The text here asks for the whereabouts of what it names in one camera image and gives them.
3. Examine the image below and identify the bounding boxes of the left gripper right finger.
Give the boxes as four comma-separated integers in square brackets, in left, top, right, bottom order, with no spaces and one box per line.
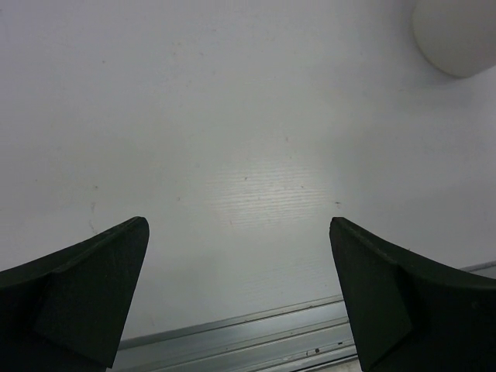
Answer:
[329,217,495,371]

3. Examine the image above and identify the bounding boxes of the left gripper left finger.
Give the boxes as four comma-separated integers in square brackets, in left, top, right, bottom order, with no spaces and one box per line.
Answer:
[1,216,150,371]

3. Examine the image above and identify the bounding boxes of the white bin with black rim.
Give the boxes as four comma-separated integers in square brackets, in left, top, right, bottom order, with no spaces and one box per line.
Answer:
[412,0,495,78]

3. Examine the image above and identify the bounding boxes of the aluminium front rail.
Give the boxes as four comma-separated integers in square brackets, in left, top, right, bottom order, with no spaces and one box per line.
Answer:
[114,263,496,372]

